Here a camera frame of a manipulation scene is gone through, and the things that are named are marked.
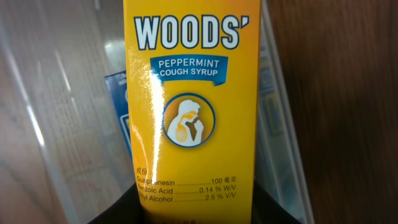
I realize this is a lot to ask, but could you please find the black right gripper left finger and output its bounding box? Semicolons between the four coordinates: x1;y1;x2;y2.
88;184;145;224

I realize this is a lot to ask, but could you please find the blue Kool Fever box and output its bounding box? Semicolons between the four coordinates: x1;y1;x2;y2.
104;71;132;158

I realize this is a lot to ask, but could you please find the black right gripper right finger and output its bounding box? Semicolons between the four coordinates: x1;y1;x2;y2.
251;180;300;224

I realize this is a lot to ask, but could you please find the yellow cough syrup box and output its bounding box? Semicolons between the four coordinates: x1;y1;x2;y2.
123;0;261;223

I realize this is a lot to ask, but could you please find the clear plastic container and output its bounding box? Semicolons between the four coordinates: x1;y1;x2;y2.
1;1;314;223

